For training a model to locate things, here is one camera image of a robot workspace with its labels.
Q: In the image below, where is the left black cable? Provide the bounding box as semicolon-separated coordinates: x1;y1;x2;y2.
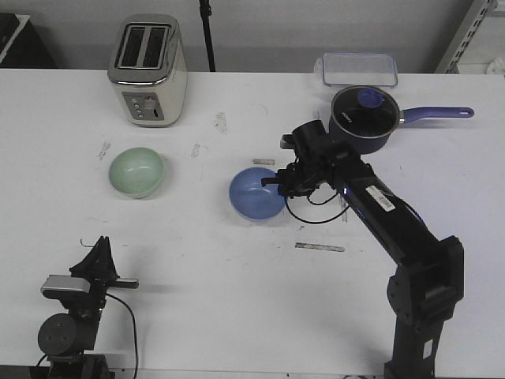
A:
106;292;140;379

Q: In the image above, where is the black tripod pole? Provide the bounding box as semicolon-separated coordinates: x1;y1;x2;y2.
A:
199;0;216;72

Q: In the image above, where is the green bowl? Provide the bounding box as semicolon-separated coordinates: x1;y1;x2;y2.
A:
108;147;164;199

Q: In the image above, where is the glass pot lid blue knob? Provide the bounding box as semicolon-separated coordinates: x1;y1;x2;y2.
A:
329;85;400;138

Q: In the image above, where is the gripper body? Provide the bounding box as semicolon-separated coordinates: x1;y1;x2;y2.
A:
70;269;139;308
280;120;335;197

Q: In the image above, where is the clear plastic food container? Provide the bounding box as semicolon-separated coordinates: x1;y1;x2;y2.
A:
314;52;398;88

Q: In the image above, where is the black cable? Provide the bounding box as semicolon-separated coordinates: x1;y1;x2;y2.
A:
284;185;352;225
106;292;140;379

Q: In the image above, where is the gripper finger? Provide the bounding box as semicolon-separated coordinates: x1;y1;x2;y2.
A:
70;236;105;276
104;236;118;277
260;177;285;186
278;185;294;197

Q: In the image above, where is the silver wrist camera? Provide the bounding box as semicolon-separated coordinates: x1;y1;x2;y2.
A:
40;275;91;299

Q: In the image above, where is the cream and chrome toaster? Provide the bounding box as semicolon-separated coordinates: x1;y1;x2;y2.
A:
107;13;188;128

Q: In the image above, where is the white slotted shelf upright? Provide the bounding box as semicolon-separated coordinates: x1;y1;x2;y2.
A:
434;1;504;74

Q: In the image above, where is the white crumpled object on shelf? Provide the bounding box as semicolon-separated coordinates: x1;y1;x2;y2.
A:
486;57;505;75

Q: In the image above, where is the blue bowl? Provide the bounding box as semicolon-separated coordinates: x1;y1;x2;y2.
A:
229;167;285;221

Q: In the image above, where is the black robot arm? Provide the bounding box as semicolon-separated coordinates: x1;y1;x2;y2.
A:
261;120;464;378
38;236;139;378

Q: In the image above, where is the right black cable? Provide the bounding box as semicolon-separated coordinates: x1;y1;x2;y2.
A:
284;185;352;225

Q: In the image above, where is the dark blue saucepan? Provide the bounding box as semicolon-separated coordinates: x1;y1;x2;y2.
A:
328;85;474;155

